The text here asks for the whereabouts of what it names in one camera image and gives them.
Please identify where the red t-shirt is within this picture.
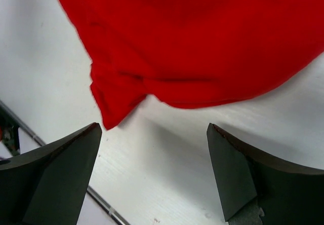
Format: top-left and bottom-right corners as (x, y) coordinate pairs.
(58, 0), (323, 130)

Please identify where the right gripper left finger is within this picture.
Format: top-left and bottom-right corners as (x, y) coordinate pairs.
(1, 123), (102, 224)

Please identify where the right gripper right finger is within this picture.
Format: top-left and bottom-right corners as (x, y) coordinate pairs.
(207, 124), (323, 225)

